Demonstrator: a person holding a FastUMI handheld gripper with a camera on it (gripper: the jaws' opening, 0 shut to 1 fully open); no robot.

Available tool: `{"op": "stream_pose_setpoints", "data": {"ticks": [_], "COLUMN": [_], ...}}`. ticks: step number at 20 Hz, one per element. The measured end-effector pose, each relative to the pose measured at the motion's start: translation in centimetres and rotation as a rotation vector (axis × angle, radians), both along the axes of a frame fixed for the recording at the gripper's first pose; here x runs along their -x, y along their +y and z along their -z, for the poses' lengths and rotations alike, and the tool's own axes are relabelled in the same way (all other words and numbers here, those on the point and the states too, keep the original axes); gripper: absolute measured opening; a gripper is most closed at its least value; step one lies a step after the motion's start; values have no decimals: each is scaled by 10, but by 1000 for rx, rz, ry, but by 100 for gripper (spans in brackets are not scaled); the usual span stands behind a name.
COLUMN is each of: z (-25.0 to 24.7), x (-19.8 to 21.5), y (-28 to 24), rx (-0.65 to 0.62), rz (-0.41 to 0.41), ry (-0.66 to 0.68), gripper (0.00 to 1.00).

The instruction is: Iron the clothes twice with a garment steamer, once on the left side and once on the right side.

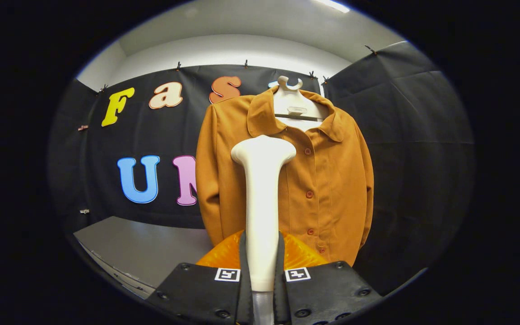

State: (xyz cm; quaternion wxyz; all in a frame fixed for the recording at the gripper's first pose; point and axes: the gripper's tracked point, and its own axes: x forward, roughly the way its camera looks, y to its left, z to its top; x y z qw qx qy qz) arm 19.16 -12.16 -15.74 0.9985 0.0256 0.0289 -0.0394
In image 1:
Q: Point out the white garment steamer head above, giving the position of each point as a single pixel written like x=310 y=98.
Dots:
x=262 y=203

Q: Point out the orange button-up shirt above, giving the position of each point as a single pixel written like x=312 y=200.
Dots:
x=332 y=189

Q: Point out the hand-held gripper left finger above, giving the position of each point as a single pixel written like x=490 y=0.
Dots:
x=243 y=257

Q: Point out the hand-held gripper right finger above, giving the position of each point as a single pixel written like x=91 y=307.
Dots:
x=280 y=257

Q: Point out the grey drawer cabinet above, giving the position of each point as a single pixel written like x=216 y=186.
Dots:
x=151 y=248

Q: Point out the long ceiling light panel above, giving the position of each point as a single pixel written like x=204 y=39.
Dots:
x=332 y=5

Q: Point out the white hanger form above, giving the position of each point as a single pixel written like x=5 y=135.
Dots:
x=296 y=106

